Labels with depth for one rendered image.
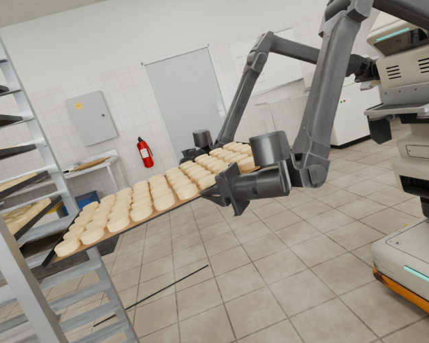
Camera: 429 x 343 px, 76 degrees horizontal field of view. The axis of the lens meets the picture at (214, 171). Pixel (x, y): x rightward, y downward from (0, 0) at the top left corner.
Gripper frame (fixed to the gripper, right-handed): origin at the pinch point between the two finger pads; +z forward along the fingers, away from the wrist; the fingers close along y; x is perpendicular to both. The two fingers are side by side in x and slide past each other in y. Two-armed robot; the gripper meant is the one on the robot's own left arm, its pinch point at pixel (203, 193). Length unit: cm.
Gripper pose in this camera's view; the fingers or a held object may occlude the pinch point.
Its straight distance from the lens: 63.5
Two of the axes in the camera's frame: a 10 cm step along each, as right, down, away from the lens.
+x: 4.5, -3.8, 8.1
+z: -8.3, 1.6, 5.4
